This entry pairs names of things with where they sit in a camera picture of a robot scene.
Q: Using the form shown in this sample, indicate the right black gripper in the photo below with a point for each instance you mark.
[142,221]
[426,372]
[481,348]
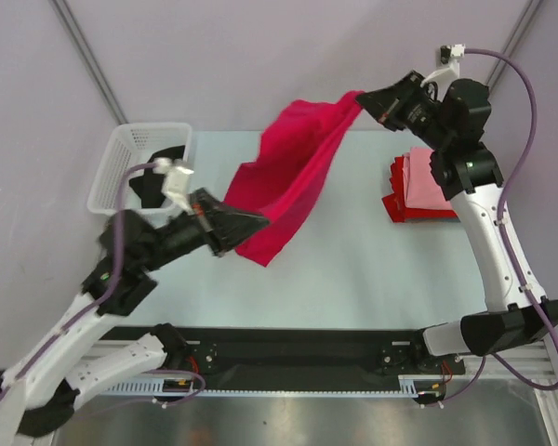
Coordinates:
[401,105]

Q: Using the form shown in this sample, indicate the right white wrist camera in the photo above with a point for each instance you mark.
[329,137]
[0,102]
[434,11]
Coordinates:
[449,65]

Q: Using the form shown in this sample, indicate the red folded t shirt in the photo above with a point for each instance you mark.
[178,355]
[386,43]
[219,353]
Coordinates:
[395,202]

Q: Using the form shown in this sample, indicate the magenta t shirt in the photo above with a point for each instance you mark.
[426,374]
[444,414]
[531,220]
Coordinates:
[285,181]

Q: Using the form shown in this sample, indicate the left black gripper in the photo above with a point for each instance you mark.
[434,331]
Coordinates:
[224,227]

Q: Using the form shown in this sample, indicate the black t shirt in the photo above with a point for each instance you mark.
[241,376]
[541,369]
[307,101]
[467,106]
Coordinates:
[148,185]

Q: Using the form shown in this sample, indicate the pink folded t shirt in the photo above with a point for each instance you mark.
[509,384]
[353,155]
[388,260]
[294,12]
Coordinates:
[420,189]

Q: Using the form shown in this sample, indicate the white plastic basket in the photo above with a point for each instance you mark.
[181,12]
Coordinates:
[128,146]

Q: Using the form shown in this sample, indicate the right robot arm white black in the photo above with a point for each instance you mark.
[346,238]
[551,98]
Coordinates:
[518,312]

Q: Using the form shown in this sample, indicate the corner aluminium post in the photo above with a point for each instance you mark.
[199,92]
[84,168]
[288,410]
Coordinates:
[85,53]
[515,39]

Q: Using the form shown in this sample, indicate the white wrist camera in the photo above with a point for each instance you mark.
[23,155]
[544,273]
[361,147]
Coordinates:
[177,178]
[449,65]

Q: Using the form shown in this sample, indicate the aluminium frame rail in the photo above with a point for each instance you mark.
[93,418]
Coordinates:
[533,362]

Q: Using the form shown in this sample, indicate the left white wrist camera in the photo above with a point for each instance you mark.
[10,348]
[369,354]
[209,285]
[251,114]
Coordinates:
[177,178]

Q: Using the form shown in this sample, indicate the white slotted cable duct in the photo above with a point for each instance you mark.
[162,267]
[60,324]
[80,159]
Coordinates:
[156,387]

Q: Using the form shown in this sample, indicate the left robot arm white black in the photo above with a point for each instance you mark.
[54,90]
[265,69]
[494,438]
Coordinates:
[42,392]

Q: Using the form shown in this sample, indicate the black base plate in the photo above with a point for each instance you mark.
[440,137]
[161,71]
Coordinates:
[276,360]

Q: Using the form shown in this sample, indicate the right corner aluminium post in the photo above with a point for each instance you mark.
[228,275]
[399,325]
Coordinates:
[515,39]

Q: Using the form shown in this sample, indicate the left corner aluminium post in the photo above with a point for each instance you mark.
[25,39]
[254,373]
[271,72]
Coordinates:
[85,53]

